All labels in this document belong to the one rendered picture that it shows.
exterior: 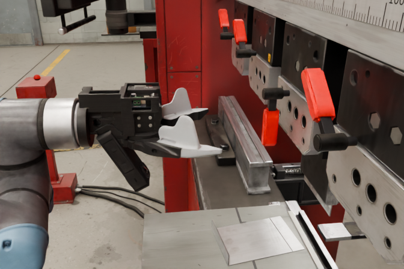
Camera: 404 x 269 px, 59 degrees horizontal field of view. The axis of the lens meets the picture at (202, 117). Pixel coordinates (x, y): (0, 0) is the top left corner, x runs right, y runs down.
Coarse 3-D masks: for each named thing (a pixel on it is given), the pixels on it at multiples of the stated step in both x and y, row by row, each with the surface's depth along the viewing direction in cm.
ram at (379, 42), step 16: (240, 0) 86; (256, 0) 72; (272, 0) 62; (288, 16) 55; (304, 16) 49; (320, 16) 44; (336, 16) 40; (320, 32) 44; (336, 32) 40; (352, 32) 37; (368, 32) 34; (384, 32) 31; (400, 32) 29; (352, 48) 37; (368, 48) 34; (384, 48) 31; (400, 48) 29; (400, 64) 29
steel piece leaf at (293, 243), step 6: (276, 222) 63; (282, 222) 63; (282, 228) 62; (288, 228) 62; (282, 234) 60; (288, 234) 60; (288, 240) 59; (294, 240) 59; (294, 246) 58; (300, 246) 58
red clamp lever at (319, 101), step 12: (312, 72) 39; (312, 84) 38; (324, 84) 38; (312, 96) 38; (324, 96) 37; (312, 108) 37; (324, 108) 37; (324, 120) 37; (324, 132) 36; (324, 144) 35; (336, 144) 35; (348, 144) 36
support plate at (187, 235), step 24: (144, 216) 65; (168, 216) 65; (192, 216) 65; (216, 216) 65; (240, 216) 65; (264, 216) 65; (288, 216) 65; (144, 240) 59; (168, 240) 59; (192, 240) 59; (144, 264) 54; (168, 264) 54; (192, 264) 54; (216, 264) 54; (240, 264) 54; (264, 264) 54; (288, 264) 54; (312, 264) 54
